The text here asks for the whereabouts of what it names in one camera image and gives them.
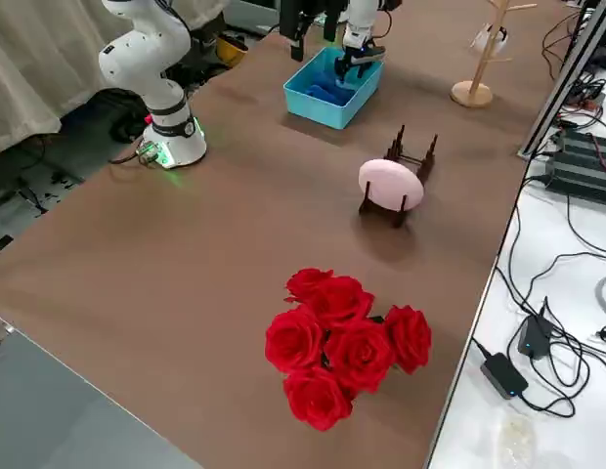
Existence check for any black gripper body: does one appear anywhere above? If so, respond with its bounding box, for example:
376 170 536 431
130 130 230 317
339 44 386 67
278 0 341 35

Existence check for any blue square rag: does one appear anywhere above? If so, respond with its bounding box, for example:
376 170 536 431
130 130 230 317
329 77 357 107
305 70 341 102

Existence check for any pink plate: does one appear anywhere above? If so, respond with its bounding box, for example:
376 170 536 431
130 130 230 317
358 158 426 212

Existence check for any white mug with black handle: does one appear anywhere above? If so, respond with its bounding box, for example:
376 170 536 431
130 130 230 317
470 21 509 55

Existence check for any cyan plastic box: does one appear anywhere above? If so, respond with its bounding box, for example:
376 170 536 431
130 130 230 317
282 46 385 131

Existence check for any wooden mug stand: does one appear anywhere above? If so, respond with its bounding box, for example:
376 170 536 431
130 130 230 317
450 0 539 107

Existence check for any dark wooden dish rack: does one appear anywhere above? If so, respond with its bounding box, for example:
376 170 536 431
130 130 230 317
357 124 439 230

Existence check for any yellow helmet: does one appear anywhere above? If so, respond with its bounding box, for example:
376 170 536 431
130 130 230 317
215 36 248 67

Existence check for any black power supply unit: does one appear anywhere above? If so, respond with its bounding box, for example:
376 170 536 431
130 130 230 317
559 129 606 165
544 150 606 211

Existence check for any beige curtain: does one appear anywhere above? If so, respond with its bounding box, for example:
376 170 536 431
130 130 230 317
0 0 138 157

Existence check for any red artificial rose bouquet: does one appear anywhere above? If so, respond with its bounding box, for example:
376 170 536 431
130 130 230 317
263 267 433 432

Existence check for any black upright power adapter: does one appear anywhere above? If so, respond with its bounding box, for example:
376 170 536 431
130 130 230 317
515 312 561 361

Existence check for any black flat power adapter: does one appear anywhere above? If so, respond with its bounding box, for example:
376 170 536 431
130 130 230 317
480 352 529 400

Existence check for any clear plastic bag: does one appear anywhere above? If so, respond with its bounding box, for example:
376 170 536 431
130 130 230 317
498 414 537 469

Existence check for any aluminium frame post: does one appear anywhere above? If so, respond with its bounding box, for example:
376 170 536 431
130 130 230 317
516 0 606 160

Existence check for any circuit board with wires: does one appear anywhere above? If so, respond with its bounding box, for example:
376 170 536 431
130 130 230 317
566 77 606 116

